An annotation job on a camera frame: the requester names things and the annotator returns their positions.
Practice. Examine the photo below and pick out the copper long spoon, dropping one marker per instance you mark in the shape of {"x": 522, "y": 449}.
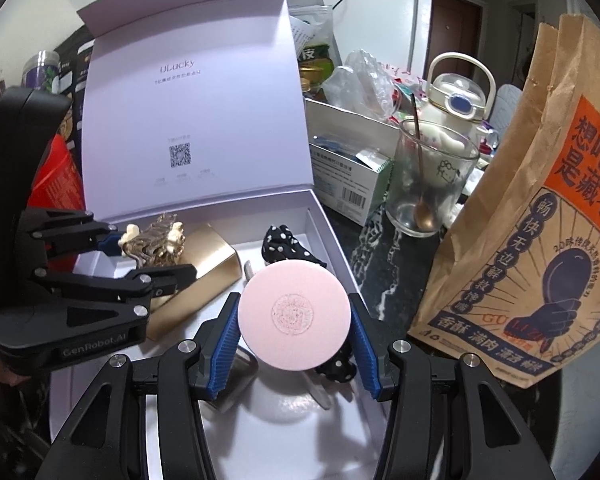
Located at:
{"x": 422, "y": 217}

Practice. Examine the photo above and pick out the white plush charm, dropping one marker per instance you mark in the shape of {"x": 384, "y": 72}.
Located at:
{"x": 450, "y": 147}

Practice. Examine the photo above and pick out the gold rectangular box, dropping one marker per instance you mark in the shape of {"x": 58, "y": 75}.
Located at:
{"x": 205, "y": 265}

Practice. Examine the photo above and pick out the red tin can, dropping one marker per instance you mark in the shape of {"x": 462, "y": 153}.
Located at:
{"x": 60, "y": 180}

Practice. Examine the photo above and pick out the white refrigerator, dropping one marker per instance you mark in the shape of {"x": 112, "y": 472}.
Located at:
{"x": 380, "y": 20}

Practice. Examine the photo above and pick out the clear glass cup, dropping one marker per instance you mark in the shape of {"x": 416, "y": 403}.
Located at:
{"x": 455, "y": 200}

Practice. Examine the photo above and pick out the cream water bottle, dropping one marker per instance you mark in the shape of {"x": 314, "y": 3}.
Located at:
{"x": 455, "y": 90}

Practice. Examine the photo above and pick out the green white food packet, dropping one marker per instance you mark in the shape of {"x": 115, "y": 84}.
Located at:
{"x": 315, "y": 55}

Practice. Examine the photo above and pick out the black printed packet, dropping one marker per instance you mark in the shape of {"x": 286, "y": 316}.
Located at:
{"x": 75, "y": 90}

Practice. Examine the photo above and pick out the gold hair claw clip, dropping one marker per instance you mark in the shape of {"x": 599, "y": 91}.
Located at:
{"x": 155, "y": 245}

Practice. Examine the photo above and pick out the brown wooden door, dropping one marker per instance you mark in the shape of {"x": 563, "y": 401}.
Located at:
{"x": 455, "y": 25}

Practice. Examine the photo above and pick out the purple drink can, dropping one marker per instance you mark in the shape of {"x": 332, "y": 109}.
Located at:
{"x": 40, "y": 72}

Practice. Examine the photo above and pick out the white cardboard box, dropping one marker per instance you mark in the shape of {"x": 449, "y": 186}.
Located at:
{"x": 340, "y": 120}

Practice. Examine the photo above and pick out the brown paper bag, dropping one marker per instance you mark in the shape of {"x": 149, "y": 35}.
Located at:
{"x": 530, "y": 210}

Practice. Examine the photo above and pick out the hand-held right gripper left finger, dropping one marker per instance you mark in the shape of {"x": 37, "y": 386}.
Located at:
{"x": 225, "y": 355}

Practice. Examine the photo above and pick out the white gift box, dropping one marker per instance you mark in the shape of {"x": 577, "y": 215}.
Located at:
{"x": 195, "y": 110}

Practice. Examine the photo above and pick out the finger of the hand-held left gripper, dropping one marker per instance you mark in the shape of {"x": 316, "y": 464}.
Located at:
{"x": 65, "y": 232}
{"x": 130, "y": 290}

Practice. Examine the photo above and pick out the black polka-dot hair bow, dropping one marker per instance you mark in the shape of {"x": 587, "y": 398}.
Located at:
{"x": 280, "y": 242}

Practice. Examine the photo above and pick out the pink round compact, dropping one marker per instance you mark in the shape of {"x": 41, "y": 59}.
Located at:
{"x": 295, "y": 310}

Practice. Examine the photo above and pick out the white blue medicine box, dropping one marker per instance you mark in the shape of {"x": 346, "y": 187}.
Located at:
{"x": 345, "y": 190}

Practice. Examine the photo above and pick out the clear plastic bag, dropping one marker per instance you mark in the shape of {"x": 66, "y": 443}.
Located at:
{"x": 360, "y": 80}

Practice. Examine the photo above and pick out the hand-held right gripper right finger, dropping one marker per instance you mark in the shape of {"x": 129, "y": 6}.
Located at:
{"x": 365, "y": 355}

